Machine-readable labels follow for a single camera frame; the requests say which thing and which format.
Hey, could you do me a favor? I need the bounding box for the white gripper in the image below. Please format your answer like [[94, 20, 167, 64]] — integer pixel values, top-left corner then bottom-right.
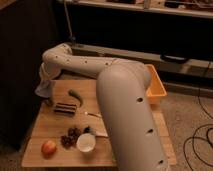
[[39, 63, 61, 81]]

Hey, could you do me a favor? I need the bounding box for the blue grey towel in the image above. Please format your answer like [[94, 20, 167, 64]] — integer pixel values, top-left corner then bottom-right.
[[35, 80, 54, 98]]

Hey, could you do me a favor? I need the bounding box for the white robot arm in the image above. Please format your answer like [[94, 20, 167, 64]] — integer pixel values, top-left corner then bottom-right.
[[40, 43, 171, 171]]

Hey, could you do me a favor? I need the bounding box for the striped chocolate bar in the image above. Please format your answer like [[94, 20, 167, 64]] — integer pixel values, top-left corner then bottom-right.
[[54, 103, 77, 115]]

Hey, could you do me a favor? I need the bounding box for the silver spoon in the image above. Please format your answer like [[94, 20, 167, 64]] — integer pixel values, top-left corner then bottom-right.
[[85, 112, 102, 118]]

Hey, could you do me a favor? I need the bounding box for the dark grape bunch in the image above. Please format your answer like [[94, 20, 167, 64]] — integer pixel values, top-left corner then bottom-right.
[[61, 127, 81, 148]]

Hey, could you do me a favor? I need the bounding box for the red apple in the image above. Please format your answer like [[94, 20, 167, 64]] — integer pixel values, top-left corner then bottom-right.
[[41, 140, 57, 156]]

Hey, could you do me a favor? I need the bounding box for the white bowl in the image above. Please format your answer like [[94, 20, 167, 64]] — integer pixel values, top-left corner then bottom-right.
[[76, 133, 96, 153]]

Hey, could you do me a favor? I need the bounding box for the orange plastic bin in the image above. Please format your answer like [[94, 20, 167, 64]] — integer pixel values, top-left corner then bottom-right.
[[146, 64, 167, 104]]

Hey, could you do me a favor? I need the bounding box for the wooden shelf unit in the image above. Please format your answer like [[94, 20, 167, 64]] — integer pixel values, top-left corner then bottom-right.
[[53, 0, 213, 90]]

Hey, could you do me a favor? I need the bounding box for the black handle on shelf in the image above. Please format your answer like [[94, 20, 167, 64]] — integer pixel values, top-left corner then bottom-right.
[[160, 55, 189, 64]]

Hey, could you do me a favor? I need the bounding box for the black cable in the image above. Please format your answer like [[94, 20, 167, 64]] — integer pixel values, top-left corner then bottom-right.
[[182, 61, 213, 171]]

